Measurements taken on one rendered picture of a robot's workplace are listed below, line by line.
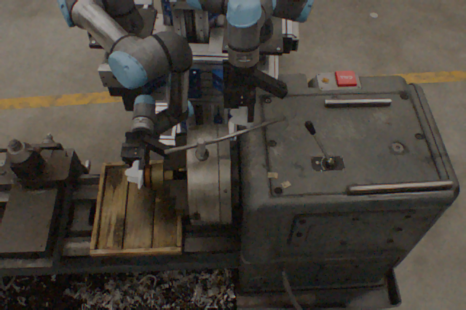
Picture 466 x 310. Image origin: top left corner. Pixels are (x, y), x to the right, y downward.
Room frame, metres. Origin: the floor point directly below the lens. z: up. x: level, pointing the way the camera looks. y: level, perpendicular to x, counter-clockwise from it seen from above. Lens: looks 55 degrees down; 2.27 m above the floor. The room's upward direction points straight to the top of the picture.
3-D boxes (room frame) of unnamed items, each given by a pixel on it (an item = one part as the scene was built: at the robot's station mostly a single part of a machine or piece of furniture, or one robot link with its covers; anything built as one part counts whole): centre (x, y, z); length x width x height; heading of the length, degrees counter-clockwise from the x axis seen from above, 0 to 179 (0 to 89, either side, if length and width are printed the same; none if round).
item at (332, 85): (0.98, -0.34, 1.23); 0.13 x 0.08 x 0.05; 92
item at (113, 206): (0.73, 0.32, 0.89); 0.36 x 0.30 x 0.04; 2
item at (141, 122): (0.92, 0.30, 1.09); 0.08 x 0.05 x 0.08; 91
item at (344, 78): (0.99, -0.36, 1.26); 0.06 x 0.06 x 0.02; 2
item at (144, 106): (1.00, 0.31, 1.08); 0.11 x 0.08 x 0.09; 1
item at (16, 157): (0.80, 0.68, 1.13); 0.08 x 0.08 x 0.03
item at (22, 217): (0.74, 0.68, 0.95); 0.43 x 0.17 x 0.05; 2
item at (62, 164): (0.80, 0.65, 0.99); 0.20 x 0.10 x 0.05; 92
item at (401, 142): (0.78, -0.32, 1.06); 0.59 x 0.48 x 0.39; 92
